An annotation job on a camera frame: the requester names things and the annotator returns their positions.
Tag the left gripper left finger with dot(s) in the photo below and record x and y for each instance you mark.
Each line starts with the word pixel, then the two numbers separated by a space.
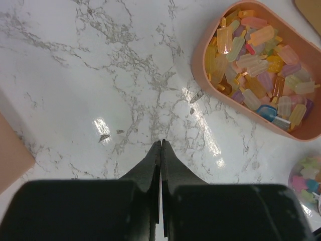
pixel 97 209

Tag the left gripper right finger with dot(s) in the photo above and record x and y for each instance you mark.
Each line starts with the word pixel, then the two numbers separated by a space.
pixel 196 210

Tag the peach tray of gummy candies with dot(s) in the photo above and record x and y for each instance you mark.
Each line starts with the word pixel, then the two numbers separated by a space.
pixel 308 52

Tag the clear glass jar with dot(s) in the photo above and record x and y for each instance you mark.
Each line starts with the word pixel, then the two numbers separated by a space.
pixel 304 180

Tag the tan tray of lollipops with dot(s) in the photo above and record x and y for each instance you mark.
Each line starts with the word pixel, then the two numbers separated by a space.
pixel 310 9

